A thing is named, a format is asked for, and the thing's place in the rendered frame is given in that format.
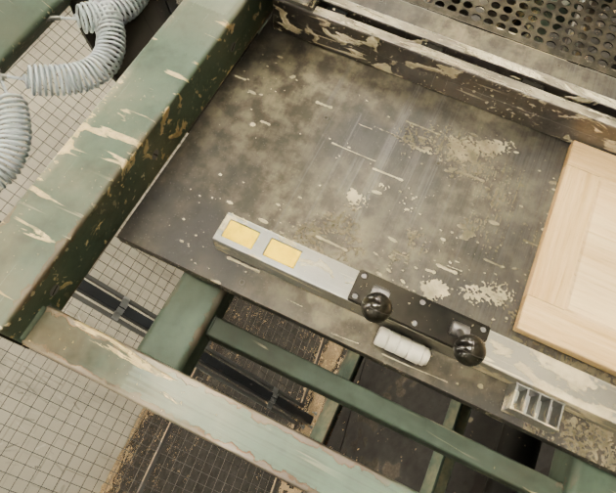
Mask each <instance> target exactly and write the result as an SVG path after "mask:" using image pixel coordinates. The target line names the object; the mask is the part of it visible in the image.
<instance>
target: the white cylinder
mask: <svg viewBox="0 0 616 493"><path fill-rule="evenodd" d="M374 345H376V346H378V347H380V348H384V349H385V350H387V351H389V352H391V353H394V354H395V355H397V356H400V357H402V358H405V359H406V360H408V361H410V362H412V363H415V364H419V365H420V366H423V365H424V366H425V365H426V364H427V362H428V360H429V358H430V355H431V351H430V350H429V348H428V347H425V345H423V344H421V343H419V342H416V341H414V340H411V339H410V338H408V337H406V336H401V335H400V334H398V333H396V332H394V331H390V330H389V329H387V328H385V327H383V326H381V327H380V328H379V330H378V332H377V334H376V336H375V338H374Z"/></svg>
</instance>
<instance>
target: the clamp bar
mask: <svg viewBox="0 0 616 493"><path fill-rule="evenodd" d="M273 27H274V29H277V30H279V31H282V32H285V33H287V34H290V35H292V36H295V37H297V38H300V39H303V40H305V41H308V42H310V43H313V44H316V45H318V46H321V47H323V48H326V49H328V50H331V51H334V52H335V53H338V54H340V55H343V56H346V57H348V58H351V59H353V60H356V61H358V62H361V63H364V64H366V65H369V66H371V67H375V68H378V69H381V70H383V71H386V72H388V73H391V74H394V75H396V76H399V77H401V78H404V79H406V80H409V81H412V82H413V83H416V84H418V85H421V86H424V87H426V88H429V89H431V90H434V91H436V92H439V93H442V94H444V95H447V96H449V97H452V98H454V99H457V100H460V101H462V102H465V103H467V104H470V105H473V106H475V107H477V108H479V109H482V110H484V111H487V112H491V113H494V114H496V115H499V116H501V117H504V118H507V119H509V120H512V121H514V122H517V123H520V124H522V125H525V126H527V127H530V128H532V129H535V130H538V131H540V132H543V133H545V134H548V135H551V136H552V137H555V138H557V139H560V140H562V141H565V142H568V143H570V144H571V143H572V142H573V141H575V140H576V141H578V142H581V143H584V144H586V145H589V146H591V147H594V148H596V149H599V150H602V151H604V152H607V153H609V154H612V155H614V156H616V100H614V99H611V98H608V97H606V96H603V95H600V94H598V93H596V92H593V91H590V90H588V89H585V88H582V87H580V86H577V85H574V84H572V83H569V82H566V81H563V80H561V79H558V78H555V77H553V76H550V75H547V74H545V73H542V72H539V71H536V70H534V69H531V68H528V67H525V66H522V65H520V64H517V63H514V62H511V61H509V60H506V59H503V58H501V57H498V56H495V55H493V54H490V53H487V52H485V51H482V50H479V49H476V48H474V47H471V46H468V45H466V44H463V43H461V42H459V41H456V40H453V39H450V38H448V37H445V36H442V35H440V34H437V33H434V32H432V31H429V30H426V29H423V28H421V27H418V26H415V25H413V24H410V23H407V22H403V21H400V20H397V19H395V18H392V17H389V16H387V15H385V14H382V13H380V12H377V11H374V10H372V9H369V8H366V7H363V6H361V5H358V4H355V3H353V2H350V1H347V0H273Z"/></svg>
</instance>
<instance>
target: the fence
mask: <svg viewBox="0 0 616 493"><path fill-rule="evenodd" d="M231 220H233V221H235V222H237V223H239V224H241V225H243V226H245V227H247V228H249V229H251V230H254V231H256V232H258V233H260V235H259V236H258V238H257V240H256V242H255V243H254V245H253V247H252V249H249V248H247V247H245V246H242V245H239V244H237V243H235V242H233V241H231V240H228V239H226V238H224V237H222V234H223V233H224V231H225V230H226V228H227V226H228V225H229V223H230V221H231ZM272 239H274V240H276V241H278V242H280V243H282V244H285V245H287V246H289V247H293V248H295V249H297V250H299V251H301V255H300V256H299V258H298V260H297V262H296V264H295V266H294V268H293V269H292V268H290V267H288V266H285V265H283V264H282V263H280V262H278V261H276V260H273V259H271V258H269V257H267V256H265V255H263V253H264V252H265V250H266V248H267V246H268V244H269V243H270V242H271V240H272ZM213 242H214V244H215V247H216V249H219V250H221V251H223V252H225V253H227V254H229V255H232V256H233V257H235V258H237V259H239V260H241V261H244V262H246V263H248V264H250V265H252V266H254V267H256V268H259V269H261V270H263V271H265V272H267V273H269V274H272V275H274V276H276V277H278V278H280V279H282V280H285V281H287V282H289V283H291V284H293V285H295V286H298V287H300V288H302V289H304V290H306V291H308V292H311V293H313V294H315V295H317V296H319V297H321V298H324V299H326V300H328V301H330V302H332V303H334V304H337V305H339V306H341V307H343V308H345V309H347V310H350V311H352V312H354V313H356V314H358V315H360V316H362V317H364V315H363V313H362V310H361V306H360V305H358V304H356V303H353V302H351V301H349V300H348V299H347V297H348V295H349V293H350V291H351V289H352V287H353V285H354V283H355V281H356V278H357V276H358V274H359V272H360V271H358V270H356V269H354V268H352V267H349V266H347V265H345V264H343V263H340V262H338V261H336V260H334V259H332V258H329V257H327V256H325V255H323V254H320V253H318V252H316V251H314V250H313V249H310V248H308V247H306V246H302V245H300V244H298V243H296V242H294V241H291V240H289V239H287V238H285V237H282V236H280V235H278V234H276V233H274V232H271V231H269V230H267V229H265V228H262V227H260V226H258V225H256V224H254V223H251V222H249V221H247V220H245V219H242V218H240V217H238V216H236V215H235V214H232V213H230V212H228V214H227V215H226V217H225V219H224V220H223V222H222V224H221V225H220V227H219V228H218V230H217V232H216V233H215V235H214V237H213ZM378 324H380V325H382V326H383V327H385V328H387V329H390V330H392V331H394V332H396V333H398V334H400V335H403V336H406V337H408V338H410V339H412V340H414V341H417V342H419V343H421V344H423V345H425V346H427V347H430V348H432V349H434V350H436V351H438V352H440V353H443V354H445V355H447V356H449V357H451V358H453V359H456V357H455V356H454V352H453V348H451V347H449V346H447V345H445V344H443V343H440V342H438V341H436V340H434V339H432V338H430V337H427V336H424V335H422V334H420V333H418V332H415V331H413V330H411V329H409V328H407V327H405V326H402V325H400V324H398V323H396V322H394V321H391V320H389V319H387V320H386V321H384V322H382V323H378ZM485 346H486V356H485V358H484V360H483V361H482V362H481V363H480V364H479V365H476V366H473V367H472V368H474V369H476V370H478V371H480V372H483V373H485V374H487V375H489V376H491V377H493V378H496V379H498V380H500V381H503V382H505V383H508V384H511V383H514V382H519V383H521V384H523V385H526V386H528V387H530V388H532V389H534V390H536V391H539V392H541V393H543V394H544V395H546V396H548V397H551V398H553V399H555V400H557V401H559V402H561V403H564V404H565V406H564V409H563V410H565V411H567V412H569V413H571V414H573V415H576V416H578V417H580V418H582V419H584V420H586V421H589V422H591V423H593V424H595V425H597V426H601V427H603V428H605V429H607V430H609V431H611V432H614V433H616V386H615V385H612V384H610V383H608V382H606V381H602V380H600V379H598V378H596V377H593V376H591V375H589V374H587V373H584V372H582V371H580V370H578V369H576V368H573V367H571V366H569V365H567V364H564V363H562V362H560V361H558V360H556V359H553V358H551V357H549V356H548V355H545V354H543V353H541V352H539V351H537V350H534V349H532V348H530V347H528V346H525V345H523V344H521V343H519V342H517V341H514V340H512V339H510V338H508V337H505V336H502V335H500V334H498V333H495V332H493V331H491V330H490V333H489V335H488V338H487V341H486V344H485ZM456 360H457V359H456Z"/></svg>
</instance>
